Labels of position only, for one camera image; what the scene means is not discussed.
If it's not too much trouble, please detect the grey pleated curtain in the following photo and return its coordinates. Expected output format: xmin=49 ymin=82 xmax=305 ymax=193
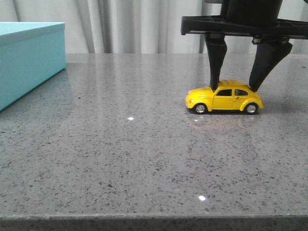
xmin=0 ymin=0 xmax=308 ymax=55

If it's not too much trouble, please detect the light blue storage box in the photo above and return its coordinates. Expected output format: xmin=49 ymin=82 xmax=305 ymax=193
xmin=0 ymin=22 xmax=66 ymax=109

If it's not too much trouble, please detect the yellow toy beetle car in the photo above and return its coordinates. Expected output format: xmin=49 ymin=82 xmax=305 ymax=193
xmin=185 ymin=80 xmax=264 ymax=115

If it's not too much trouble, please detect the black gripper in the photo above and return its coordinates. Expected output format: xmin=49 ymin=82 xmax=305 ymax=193
xmin=181 ymin=0 xmax=308 ymax=92

